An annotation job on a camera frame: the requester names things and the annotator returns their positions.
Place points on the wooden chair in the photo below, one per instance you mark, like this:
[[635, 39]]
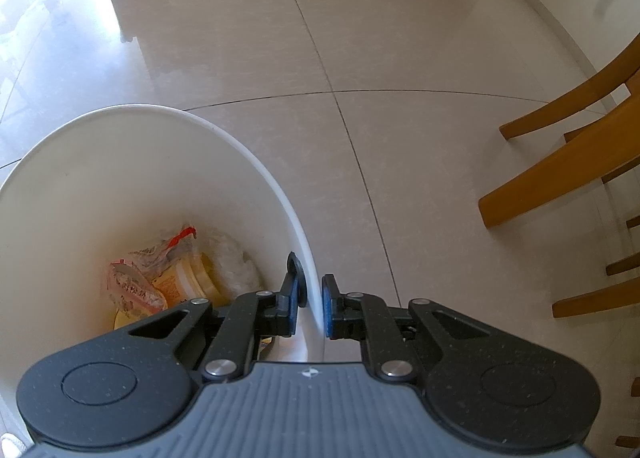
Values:
[[550, 178]]

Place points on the pink printed wrapper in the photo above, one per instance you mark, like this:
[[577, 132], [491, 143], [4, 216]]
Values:
[[130, 288]]

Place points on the yellow instant noodle cup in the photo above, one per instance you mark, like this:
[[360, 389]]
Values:
[[187, 279]]

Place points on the white shoe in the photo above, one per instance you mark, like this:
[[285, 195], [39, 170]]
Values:
[[10, 445]]

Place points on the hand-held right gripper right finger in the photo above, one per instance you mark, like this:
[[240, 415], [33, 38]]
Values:
[[327, 310]]

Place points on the white crumpled plastic bag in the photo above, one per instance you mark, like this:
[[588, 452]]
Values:
[[235, 268]]

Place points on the yellow packet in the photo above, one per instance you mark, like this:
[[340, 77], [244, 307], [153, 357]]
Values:
[[125, 321]]

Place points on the clear wrapper with red strip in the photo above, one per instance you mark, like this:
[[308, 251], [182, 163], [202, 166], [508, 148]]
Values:
[[165, 253]]

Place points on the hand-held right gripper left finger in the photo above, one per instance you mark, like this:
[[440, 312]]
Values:
[[290, 314]]

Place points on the white plastic bucket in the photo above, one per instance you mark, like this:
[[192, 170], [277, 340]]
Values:
[[75, 198]]

